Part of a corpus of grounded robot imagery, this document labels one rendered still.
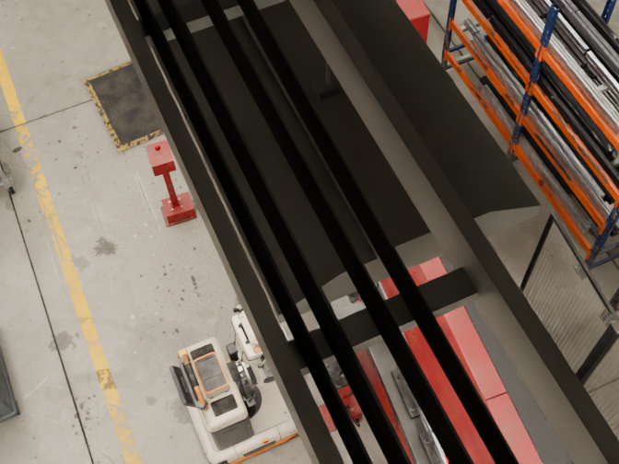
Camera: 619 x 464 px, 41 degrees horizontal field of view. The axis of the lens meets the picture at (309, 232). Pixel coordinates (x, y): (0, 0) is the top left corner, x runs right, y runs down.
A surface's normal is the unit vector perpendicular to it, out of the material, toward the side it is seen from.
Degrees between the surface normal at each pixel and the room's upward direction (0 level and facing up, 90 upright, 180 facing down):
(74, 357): 0
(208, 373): 0
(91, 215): 0
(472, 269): 90
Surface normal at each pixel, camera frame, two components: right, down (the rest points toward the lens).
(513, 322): -0.91, 0.36
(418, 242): 0.41, 0.78
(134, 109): -0.04, -0.51
